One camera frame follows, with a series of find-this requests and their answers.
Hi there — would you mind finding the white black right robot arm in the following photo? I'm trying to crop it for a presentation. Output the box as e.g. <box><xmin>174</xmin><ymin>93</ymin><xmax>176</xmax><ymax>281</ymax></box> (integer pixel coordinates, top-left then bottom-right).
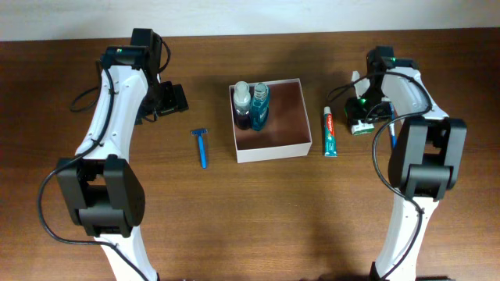
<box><xmin>345</xmin><ymin>46</ymin><xmax>467</xmax><ymax>280</ymax></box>

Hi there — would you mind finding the teal Listerine mouthwash bottle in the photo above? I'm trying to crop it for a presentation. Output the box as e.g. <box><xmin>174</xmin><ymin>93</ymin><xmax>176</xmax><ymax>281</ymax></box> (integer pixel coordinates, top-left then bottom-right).
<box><xmin>250</xmin><ymin>83</ymin><xmax>270</xmax><ymax>131</ymax></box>

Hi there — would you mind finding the blue white toothbrush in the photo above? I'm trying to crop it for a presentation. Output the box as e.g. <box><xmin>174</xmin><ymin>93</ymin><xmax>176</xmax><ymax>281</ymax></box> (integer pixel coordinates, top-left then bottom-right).
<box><xmin>389</xmin><ymin>113</ymin><xmax>397</xmax><ymax>150</ymax></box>

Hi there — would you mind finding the clear purple soap dispenser bottle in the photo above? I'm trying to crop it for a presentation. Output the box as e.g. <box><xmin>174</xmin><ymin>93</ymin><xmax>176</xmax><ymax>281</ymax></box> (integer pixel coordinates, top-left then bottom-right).
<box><xmin>233</xmin><ymin>81</ymin><xmax>252</xmax><ymax>130</ymax></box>

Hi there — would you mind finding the pink cardboard box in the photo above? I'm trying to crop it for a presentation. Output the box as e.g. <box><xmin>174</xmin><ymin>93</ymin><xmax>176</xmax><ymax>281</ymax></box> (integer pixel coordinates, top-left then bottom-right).
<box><xmin>233</xmin><ymin>78</ymin><xmax>312</xmax><ymax>163</ymax></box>

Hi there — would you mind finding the Colgate toothpaste tube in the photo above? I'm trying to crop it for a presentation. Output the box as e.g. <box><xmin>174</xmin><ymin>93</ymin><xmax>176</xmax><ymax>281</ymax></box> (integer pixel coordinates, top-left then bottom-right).
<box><xmin>323</xmin><ymin>106</ymin><xmax>338</xmax><ymax>158</ymax></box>

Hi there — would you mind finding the green white Dettol soap box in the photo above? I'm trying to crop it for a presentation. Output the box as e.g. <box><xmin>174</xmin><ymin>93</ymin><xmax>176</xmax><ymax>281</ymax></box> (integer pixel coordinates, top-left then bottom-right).
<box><xmin>350</xmin><ymin>120</ymin><xmax>374</xmax><ymax>136</ymax></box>

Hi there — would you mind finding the blue disposable razor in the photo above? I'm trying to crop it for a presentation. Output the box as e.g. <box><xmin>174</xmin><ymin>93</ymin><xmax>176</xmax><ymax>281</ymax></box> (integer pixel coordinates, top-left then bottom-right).
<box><xmin>191</xmin><ymin>128</ymin><xmax>207</xmax><ymax>169</ymax></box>

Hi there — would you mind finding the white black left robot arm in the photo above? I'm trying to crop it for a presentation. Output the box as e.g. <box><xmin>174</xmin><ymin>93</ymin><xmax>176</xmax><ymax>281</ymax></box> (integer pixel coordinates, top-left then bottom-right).
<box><xmin>55</xmin><ymin>28</ymin><xmax>188</xmax><ymax>280</ymax></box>

